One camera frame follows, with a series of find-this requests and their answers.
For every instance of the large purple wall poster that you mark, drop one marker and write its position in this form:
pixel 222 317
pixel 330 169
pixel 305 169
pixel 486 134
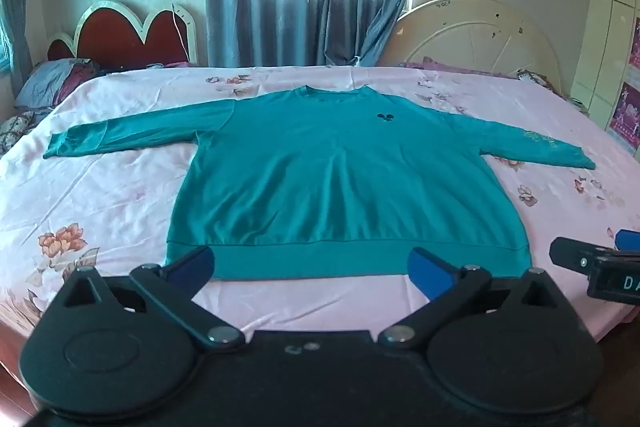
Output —
pixel 627 112

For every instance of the small purple wall poster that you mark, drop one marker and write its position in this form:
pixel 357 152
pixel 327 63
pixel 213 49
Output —
pixel 635 44

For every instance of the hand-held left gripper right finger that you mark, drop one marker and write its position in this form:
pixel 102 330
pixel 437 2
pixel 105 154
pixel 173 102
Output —
pixel 425 272

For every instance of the lattice-patterned pillow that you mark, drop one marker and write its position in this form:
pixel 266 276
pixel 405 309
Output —
pixel 15 127

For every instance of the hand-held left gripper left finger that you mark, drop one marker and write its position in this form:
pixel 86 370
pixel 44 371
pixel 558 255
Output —
pixel 192 267

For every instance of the red heart-shaped headboard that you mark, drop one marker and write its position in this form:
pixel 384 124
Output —
pixel 125 39

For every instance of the pink blanket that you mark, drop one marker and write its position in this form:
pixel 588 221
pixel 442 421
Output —
pixel 450 67

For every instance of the dark red folded clothes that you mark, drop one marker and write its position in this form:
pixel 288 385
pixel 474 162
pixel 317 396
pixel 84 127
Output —
pixel 80 77

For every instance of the pink floral bed sheet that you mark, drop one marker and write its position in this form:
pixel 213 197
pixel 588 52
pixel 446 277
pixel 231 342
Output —
pixel 125 207

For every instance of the cream wardrobe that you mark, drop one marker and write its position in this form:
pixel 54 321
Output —
pixel 605 7

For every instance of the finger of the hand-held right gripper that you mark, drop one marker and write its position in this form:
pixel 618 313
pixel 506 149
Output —
pixel 629 241
pixel 570 254

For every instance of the cream round headboard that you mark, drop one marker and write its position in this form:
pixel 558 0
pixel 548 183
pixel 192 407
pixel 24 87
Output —
pixel 475 42

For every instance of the blue-grey pillow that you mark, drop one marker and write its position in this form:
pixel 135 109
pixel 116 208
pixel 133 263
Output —
pixel 45 79

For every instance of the teal long-sleeved sweatshirt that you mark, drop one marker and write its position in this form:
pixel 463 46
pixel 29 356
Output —
pixel 340 182

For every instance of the patterned cushion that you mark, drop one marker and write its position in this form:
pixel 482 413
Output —
pixel 535 78

